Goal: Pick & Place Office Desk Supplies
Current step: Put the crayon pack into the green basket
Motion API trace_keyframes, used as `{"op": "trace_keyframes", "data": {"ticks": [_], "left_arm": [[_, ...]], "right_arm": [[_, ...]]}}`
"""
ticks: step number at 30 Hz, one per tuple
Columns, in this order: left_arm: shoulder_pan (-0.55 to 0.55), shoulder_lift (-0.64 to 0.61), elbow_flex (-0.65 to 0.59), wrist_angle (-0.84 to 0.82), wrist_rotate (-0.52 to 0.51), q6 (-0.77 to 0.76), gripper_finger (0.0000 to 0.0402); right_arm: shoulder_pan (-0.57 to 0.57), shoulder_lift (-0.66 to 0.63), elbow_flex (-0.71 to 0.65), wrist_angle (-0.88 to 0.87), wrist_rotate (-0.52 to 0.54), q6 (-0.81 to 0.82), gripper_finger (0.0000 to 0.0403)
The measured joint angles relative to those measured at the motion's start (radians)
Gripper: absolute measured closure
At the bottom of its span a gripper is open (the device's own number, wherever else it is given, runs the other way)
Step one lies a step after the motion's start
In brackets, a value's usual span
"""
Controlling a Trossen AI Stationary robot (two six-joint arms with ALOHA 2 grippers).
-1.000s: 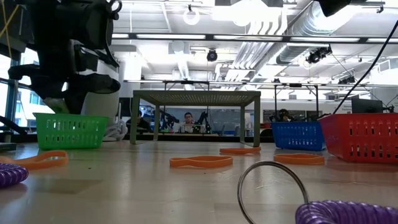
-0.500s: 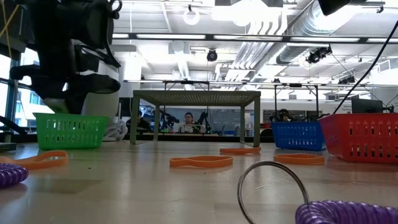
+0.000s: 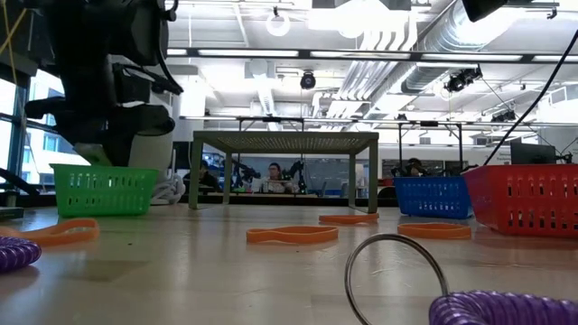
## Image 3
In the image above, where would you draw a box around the green plastic basket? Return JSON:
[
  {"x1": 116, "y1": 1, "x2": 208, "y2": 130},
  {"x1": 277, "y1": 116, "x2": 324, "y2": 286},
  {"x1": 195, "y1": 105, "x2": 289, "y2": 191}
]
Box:
[{"x1": 49, "y1": 162, "x2": 160, "y2": 218}]

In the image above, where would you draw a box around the green perforated metal shelf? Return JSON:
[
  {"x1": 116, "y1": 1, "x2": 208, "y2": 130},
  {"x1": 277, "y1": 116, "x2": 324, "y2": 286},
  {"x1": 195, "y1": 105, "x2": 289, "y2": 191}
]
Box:
[{"x1": 188, "y1": 130, "x2": 380, "y2": 215}]

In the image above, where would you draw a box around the silver ventilation duct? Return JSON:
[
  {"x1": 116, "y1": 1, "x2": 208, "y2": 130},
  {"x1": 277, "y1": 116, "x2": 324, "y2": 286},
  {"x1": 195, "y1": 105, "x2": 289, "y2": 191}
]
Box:
[{"x1": 399, "y1": 0, "x2": 507, "y2": 96}]

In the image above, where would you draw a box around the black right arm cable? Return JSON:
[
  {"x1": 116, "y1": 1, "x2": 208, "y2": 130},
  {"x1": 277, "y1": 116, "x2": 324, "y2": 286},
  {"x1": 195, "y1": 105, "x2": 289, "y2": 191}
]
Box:
[{"x1": 482, "y1": 29, "x2": 578, "y2": 166}]

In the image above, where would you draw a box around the black computer monitor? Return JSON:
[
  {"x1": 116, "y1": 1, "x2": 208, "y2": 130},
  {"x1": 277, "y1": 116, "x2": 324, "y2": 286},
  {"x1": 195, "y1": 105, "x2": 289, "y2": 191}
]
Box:
[{"x1": 509, "y1": 142, "x2": 557, "y2": 165}]

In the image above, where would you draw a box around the white ceiling ring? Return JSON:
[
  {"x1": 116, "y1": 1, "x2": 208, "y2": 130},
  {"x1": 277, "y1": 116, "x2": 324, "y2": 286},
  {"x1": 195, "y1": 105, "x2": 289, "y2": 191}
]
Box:
[{"x1": 265, "y1": 9, "x2": 292, "y2": 38}]

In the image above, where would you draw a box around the black overhead light bar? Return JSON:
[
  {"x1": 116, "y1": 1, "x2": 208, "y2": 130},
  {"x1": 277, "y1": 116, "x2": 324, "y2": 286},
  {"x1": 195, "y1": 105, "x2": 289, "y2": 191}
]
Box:
[{"x1": 166, "y1": 47, "x2": 578, "y2": 64}]

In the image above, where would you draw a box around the blue plastic basket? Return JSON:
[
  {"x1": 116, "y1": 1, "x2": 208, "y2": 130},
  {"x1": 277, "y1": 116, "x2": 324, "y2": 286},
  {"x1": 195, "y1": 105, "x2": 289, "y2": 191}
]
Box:
[{"x1": 392, "y1": 175, "x2": 474, "y2": 220}]

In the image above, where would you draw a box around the thin yellow cable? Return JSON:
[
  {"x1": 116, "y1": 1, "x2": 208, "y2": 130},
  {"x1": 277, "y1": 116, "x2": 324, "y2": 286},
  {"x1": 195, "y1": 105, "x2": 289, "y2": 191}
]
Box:
[{"x1": 0, "y1": 0, "x2": 28, "y2": 87}]

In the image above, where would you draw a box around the clear crumpled plastic wrap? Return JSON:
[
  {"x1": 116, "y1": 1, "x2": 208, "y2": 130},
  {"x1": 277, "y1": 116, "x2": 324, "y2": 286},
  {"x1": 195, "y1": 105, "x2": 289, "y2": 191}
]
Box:
[{"x1": 151, "y1": 173, "x2": 187, "y2": 206}]

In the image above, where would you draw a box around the orange rubber band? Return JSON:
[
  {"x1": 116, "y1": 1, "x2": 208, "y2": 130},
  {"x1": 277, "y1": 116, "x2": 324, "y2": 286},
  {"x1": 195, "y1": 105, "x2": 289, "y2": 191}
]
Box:
[
  {"x1": 396, "y1": 222, "x2": 472, "y2": 240},
  {"x1": 0, "y1": 218, "x2": 100, "y2": 248},
  {"x1": 246, "y1": 225, "x2": 340, "y2": 246},
  {"x1": 318, "y1": 213, "x2": 380, "y2": 226}
]

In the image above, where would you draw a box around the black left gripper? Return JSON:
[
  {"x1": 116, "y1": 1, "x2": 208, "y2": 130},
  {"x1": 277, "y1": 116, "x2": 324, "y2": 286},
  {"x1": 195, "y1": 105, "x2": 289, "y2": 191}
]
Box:
[{"x1": 24, "y1": 89, "x2": 176, "y2": 167}]

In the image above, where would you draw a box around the large glass window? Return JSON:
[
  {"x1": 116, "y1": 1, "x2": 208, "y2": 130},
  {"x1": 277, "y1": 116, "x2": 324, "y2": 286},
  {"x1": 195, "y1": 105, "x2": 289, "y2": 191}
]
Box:
[{"x1": 0, "y1": 67, "x2": 91, "y2": 190}]

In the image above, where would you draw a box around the red plastic basket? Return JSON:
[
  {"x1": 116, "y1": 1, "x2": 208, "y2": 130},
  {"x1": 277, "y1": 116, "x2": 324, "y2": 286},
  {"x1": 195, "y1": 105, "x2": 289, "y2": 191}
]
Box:
[{"x1": 462, "y1": 163, "x2": 578, "y2": 239}]

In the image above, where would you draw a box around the black ceiling camera rig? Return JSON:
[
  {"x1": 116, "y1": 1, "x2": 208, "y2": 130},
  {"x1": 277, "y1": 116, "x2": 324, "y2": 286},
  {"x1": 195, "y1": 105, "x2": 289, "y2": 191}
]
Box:
[{"x1": 444, "y1": 66, "x2": 483, "y2": 94}]

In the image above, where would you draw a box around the person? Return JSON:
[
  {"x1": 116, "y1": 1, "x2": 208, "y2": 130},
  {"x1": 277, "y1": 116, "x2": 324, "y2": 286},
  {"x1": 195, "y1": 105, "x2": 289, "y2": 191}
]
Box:
[
  {"x1": 182, "y1": 160, "x2": 222, "y2": 193},
  {"x1": 396, "y1": 157, "x2": 428, "y2": 178},
  {"x1": 259, "y1": 162, "x2": 294, "y2": 194}
]

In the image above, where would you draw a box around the purple coil keychain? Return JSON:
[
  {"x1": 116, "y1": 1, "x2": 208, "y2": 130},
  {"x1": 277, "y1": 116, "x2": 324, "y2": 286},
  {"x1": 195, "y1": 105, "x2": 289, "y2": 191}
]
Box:
[
  {"x1": 0, "y1": 236, "x2": 42, "y2": 274},
  {"x1": 344, "y1": 233, "x2": 578, "y2": 325}
]

